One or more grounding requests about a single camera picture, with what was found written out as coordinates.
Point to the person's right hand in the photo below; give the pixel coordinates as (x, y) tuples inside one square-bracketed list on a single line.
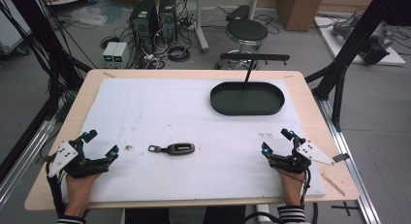
[(291, 188)]

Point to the small black computer tower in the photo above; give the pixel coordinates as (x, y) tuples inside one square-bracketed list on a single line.
[(168, 18)]

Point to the white power supply box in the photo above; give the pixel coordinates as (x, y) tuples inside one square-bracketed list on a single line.
[(109, 52), (120, 52)]

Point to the black oval tray stand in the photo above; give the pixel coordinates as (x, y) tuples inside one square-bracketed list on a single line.
[(247, 99)]

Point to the black car key fob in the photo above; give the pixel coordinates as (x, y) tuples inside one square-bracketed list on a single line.
[(176, 148)]

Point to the brown cardboard box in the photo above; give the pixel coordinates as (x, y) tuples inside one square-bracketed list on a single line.
[(300, 9)]

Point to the black metal frame post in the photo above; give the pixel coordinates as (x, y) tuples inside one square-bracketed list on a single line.
[(35, 30), (352, 43)]

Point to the large black computer tower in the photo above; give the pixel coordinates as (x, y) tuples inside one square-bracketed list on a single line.
[(143, 23)]

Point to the black round stool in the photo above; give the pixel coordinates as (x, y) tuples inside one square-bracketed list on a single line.
[(247, 30)]

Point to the white desk leg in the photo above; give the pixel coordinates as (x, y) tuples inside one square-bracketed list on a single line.
[(201, 23)]

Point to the aluminium rail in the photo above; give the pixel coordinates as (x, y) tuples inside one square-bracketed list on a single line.
[(349, 159), (22, 156)]

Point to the thin wooden stick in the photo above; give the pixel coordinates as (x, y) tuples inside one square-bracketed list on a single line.
[(332, 184)]

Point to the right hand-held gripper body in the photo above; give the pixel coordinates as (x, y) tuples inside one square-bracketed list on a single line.
[(300, 156)]

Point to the clear plastic bag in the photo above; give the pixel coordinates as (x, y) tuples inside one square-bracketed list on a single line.
[(88, 16)]

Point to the grey robot device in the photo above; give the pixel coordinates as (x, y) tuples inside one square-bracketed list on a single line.
[(371, 36)]

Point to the person's left hand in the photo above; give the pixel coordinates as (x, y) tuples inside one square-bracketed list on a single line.
[(79, 191)]

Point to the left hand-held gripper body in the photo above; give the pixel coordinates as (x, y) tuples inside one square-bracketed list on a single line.
[(66, 154)]

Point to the white foam mat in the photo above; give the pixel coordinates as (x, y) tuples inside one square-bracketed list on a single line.
[(200, 133)]

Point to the white floor board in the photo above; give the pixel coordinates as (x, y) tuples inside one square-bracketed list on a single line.
[(329, 39)]

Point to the person's legs dark pants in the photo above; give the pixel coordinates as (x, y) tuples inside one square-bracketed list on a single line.
[(184, 215)]

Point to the small grey metal piece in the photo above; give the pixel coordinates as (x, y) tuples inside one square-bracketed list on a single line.
[(341, 157)]

